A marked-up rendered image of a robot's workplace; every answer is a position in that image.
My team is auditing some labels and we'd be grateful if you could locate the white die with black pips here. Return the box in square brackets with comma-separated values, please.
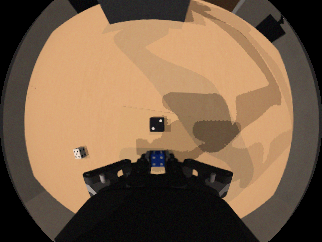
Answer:
[73, 147, 86, 159]

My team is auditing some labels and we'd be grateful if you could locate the blue die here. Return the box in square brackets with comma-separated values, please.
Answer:
[151, 151, 164, 167]

